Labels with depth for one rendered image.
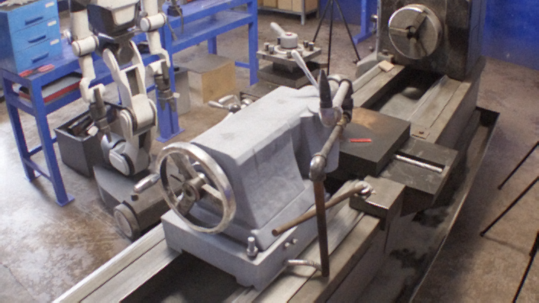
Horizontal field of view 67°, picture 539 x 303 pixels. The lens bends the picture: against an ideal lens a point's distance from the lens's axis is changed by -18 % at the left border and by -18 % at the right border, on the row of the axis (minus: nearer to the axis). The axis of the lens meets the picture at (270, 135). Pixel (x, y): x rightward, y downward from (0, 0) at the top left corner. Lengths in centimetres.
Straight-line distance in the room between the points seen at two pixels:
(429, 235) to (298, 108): 102
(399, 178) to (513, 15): 435
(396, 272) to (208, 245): 90
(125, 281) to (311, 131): 62
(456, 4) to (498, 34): 348
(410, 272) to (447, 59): 110
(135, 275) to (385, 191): 75
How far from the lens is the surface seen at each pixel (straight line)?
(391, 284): 182
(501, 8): 569
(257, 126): 116
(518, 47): 576
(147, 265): 128
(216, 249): 116
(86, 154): 322
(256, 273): 112
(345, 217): 140
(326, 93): 95
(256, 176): 111
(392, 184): 148
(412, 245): 199
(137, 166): 275
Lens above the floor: 170
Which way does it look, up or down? 29 degrees down
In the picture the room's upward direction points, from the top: 1 degrees counter-clockwise
